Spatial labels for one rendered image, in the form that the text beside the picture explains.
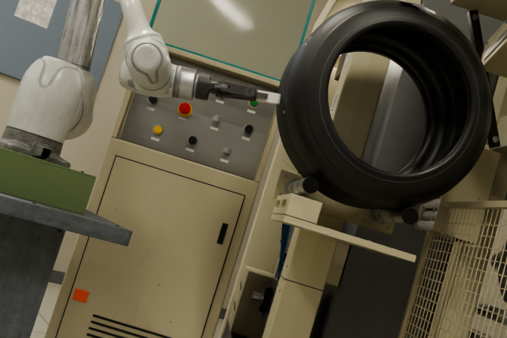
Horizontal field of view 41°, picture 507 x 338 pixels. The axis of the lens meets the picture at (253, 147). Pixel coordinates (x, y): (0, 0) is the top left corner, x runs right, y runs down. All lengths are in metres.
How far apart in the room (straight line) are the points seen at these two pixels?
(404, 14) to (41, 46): 3.03
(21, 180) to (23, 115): 0.18
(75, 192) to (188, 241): 0.69
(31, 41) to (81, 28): 2.43
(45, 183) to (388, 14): 1.00
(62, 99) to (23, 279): 0.47
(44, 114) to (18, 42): 2.68
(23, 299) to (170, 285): 0.70
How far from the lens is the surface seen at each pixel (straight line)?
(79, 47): 2.08
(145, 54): 1.68
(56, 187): 1.78
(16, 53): 4.49
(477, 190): 2.24
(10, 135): 1.85
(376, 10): 1.87
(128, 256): 2.40
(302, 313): 2.19
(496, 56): 2.22
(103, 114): 4.64
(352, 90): 2.23
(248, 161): 2.44
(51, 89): 1.84
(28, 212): 1.66
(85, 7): 2.11
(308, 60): 1.80
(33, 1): 4.54
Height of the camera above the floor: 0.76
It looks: 6 degrees up
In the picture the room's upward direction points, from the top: 17 degrees clockwise
